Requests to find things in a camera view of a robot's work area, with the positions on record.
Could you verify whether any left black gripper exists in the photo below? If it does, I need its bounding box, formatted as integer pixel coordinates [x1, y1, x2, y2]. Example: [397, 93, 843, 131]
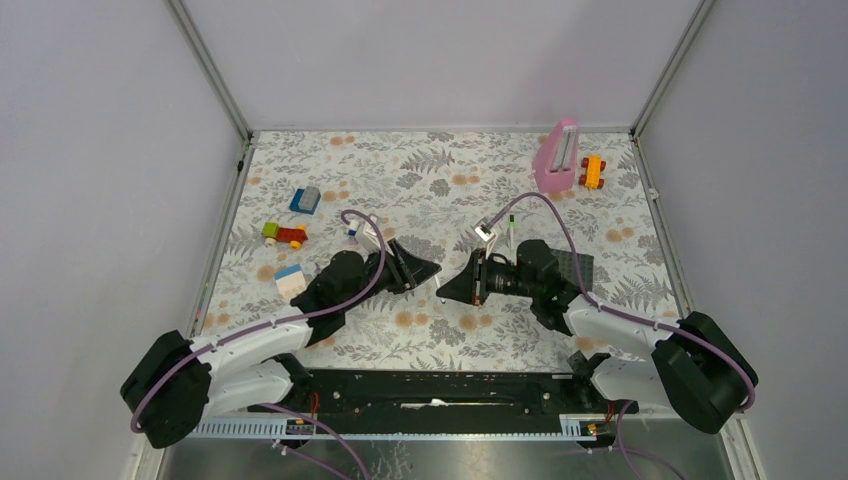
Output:
[341, 239, 441, 313]

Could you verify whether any blue grey brick block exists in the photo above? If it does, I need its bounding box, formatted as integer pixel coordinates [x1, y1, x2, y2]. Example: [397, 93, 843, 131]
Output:
[289, 186, 321, 215]

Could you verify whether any dark grey brick baseplate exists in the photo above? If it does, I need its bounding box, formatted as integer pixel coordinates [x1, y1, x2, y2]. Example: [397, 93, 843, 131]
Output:
[551, 249, 594, 291]

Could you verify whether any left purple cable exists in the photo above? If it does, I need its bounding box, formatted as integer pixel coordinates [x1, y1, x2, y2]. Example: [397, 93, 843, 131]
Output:
[129, 209, 388, 435]

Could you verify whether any white slotted cable duct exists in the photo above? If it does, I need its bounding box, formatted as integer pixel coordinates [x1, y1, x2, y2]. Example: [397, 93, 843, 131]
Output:
[189, 407, 596, 442]

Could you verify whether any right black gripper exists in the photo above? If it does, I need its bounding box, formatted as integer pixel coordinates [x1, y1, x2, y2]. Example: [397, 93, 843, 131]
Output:
[437, 248, 539, 306]

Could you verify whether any orange red toy car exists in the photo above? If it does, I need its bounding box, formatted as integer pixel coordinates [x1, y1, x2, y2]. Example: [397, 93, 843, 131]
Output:
[578, 154, 606, 189]

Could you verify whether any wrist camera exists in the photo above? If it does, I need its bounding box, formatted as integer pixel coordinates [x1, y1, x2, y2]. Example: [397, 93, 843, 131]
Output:
[473, 221, 499, 259]
[354, 214, 381, 253]

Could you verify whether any purple cable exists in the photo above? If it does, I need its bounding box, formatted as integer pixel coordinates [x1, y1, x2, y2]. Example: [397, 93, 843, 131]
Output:
[486, 192, 758, 412]
[129, 209, 388, 435]

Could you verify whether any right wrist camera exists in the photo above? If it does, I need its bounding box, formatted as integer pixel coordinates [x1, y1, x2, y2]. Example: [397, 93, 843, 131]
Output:
[473, 221, 499, 259]

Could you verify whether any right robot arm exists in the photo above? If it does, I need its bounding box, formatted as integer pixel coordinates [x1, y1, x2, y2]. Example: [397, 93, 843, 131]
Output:
[437, 240, 759, 434]

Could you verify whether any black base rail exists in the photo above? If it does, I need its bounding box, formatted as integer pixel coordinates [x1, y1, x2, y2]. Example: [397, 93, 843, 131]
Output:
[276, 369, 639, 434]

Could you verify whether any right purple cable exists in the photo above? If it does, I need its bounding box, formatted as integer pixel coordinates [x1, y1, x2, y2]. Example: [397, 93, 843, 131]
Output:
[486, 192, 758, 412]

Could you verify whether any blue white brick block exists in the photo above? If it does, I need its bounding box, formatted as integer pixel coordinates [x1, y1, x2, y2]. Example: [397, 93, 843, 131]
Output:
[274, 264, 307, 302]

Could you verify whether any red green toy truck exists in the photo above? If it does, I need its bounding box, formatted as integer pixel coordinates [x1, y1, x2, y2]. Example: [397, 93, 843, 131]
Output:
[261, 222, 309, 250]

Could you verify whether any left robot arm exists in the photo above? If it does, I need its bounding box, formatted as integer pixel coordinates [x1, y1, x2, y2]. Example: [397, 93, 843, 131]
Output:
[120, 240, 441, 449]

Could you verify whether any floral patterned table mat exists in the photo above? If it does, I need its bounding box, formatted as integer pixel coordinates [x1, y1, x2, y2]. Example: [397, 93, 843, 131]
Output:
[195, 131, 680, 372]

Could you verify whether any pink metronome box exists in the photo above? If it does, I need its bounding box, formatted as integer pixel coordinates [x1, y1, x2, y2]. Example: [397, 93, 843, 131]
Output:
[532, 118, 579, 193]

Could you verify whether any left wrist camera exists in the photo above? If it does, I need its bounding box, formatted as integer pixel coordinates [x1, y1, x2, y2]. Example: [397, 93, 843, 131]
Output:
[354, 214, 381, 253]

